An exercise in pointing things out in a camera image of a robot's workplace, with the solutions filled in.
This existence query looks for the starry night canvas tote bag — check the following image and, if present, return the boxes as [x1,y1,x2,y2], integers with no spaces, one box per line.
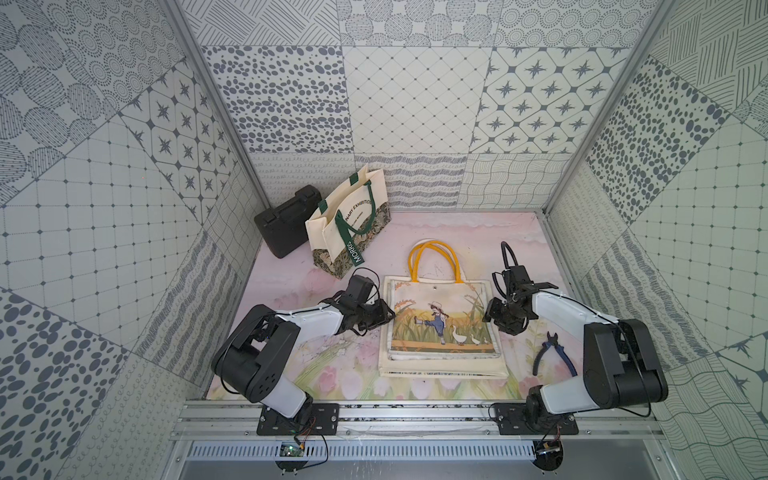
[378,323,509,379]

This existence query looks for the yellow handled white bag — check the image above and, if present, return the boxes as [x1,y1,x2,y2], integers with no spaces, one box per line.
[383,239,502,361]

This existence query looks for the green handled exhibition tote bag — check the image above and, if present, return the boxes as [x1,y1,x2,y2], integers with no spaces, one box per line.
[305,166,391,279]

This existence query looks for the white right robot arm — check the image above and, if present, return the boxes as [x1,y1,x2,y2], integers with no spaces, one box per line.
[484,265,669,420]

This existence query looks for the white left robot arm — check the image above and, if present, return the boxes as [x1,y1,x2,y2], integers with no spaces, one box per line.
[211,275,395,426]

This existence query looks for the black plastic tool case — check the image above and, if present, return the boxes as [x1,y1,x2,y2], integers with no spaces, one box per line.
[254,185,322,259]

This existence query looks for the right circuit board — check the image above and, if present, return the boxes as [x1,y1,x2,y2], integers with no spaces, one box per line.
[532,440,564,472]

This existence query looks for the circuit board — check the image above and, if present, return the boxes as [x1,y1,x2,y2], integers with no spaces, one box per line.
[275,443,308,472]
[532,440,564,472]

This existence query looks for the left circuit board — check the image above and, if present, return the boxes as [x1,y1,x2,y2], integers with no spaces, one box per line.
[275,443,308,472]

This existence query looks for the blue handled pliers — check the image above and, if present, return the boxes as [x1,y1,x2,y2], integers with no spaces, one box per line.
[531,331,580,379]

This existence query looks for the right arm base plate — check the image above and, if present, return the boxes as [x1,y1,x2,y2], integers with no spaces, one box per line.
[488,403,579,436]

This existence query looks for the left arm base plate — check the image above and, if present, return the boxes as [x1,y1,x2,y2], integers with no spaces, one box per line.
[256,403,340,436]

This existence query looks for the aluminium mounting rail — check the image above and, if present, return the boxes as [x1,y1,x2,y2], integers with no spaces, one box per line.
[170,401,664,440]

